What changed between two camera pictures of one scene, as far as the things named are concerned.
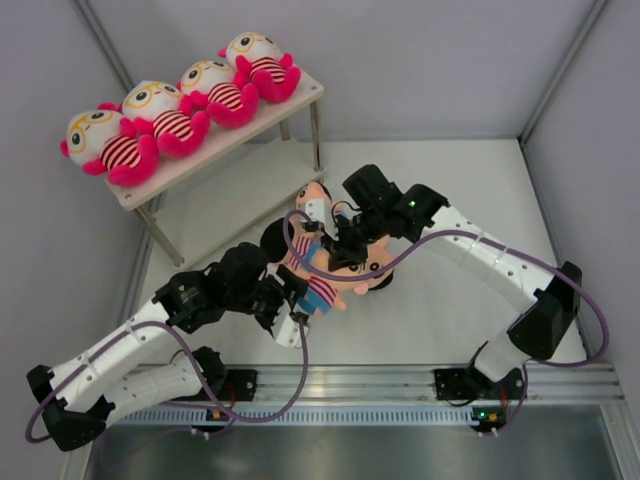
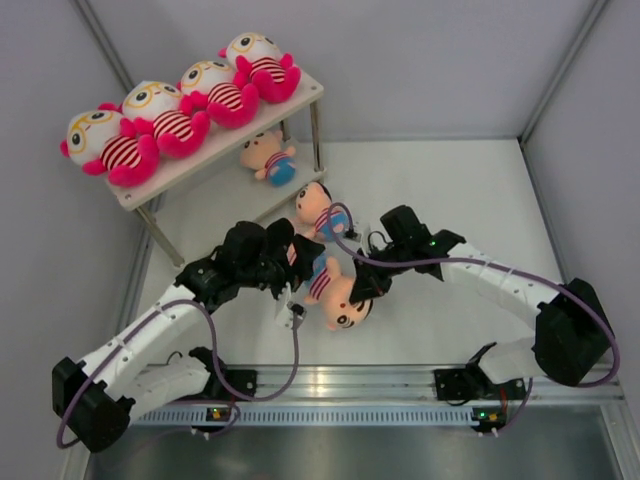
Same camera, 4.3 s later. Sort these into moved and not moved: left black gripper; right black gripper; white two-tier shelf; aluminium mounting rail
Moved: right black gripper; left black gripper
Not moved: white two-tier shelf; aluminium mounting rail
